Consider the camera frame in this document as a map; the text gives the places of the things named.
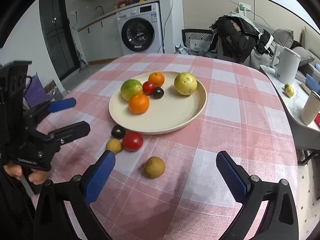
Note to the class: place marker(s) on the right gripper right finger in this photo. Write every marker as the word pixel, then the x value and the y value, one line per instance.
pixel 280 216

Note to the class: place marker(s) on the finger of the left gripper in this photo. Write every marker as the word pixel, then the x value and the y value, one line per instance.
pixel 57 106
pixel 57 138

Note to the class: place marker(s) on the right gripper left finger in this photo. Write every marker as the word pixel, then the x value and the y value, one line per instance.
pixel 52 220

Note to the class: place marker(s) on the brown longan fruit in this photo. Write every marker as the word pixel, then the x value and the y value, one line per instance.
pixel 114 145

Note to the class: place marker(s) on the dark purple plum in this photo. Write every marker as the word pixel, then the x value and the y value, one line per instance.
pixel 118 132

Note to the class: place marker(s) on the large red tomato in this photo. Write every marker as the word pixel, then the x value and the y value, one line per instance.
pixel 132 141

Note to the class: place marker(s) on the large orange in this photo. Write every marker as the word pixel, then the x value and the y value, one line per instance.
pixel 139 104

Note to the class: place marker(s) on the green yellow guava fruit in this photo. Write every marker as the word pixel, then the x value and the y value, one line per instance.
pixel 131 88

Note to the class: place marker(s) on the brown longan with stem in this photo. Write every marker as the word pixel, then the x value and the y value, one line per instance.
pixel 154 167

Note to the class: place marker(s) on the small red tomato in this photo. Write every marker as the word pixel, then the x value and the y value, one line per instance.
pixel 148 88

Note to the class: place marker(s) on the person's left hand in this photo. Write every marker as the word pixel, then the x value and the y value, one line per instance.
pixel 37 177

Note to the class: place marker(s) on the purple bag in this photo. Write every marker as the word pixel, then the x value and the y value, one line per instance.
pixel 34 93

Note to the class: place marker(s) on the red box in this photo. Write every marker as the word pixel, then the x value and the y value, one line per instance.
pixel 317 120

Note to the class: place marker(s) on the pink checked tablecloth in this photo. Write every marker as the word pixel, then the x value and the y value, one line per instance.
pixel 190 200

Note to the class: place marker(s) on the white cup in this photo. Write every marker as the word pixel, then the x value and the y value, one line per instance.
pixel 311 108

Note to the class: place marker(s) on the small orange on plate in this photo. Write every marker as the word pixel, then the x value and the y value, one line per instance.
pixel 157 78

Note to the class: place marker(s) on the cream round plate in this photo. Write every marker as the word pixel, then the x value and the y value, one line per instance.
pixel 170 113

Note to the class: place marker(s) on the white side table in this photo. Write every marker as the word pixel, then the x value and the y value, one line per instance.
pixel 306 137

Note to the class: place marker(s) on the yellow fruit on side table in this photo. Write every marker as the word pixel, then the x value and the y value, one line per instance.
pixel 289 91

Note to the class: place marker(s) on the white washing machine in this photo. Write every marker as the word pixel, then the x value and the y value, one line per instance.
pixel 140 29

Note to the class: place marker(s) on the blue bowl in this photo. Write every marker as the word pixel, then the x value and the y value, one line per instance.
pixel 312 84

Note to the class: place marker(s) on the white electric kettle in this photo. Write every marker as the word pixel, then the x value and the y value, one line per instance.
pixel 285 62

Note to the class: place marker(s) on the black mesh chair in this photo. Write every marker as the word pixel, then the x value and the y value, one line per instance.
pixel 197 39

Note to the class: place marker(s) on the grey sofa cushion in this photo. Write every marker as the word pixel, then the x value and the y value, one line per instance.
pixel 284 37

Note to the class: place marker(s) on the pile of dark clothes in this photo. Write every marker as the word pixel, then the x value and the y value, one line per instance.
pixel 239 36

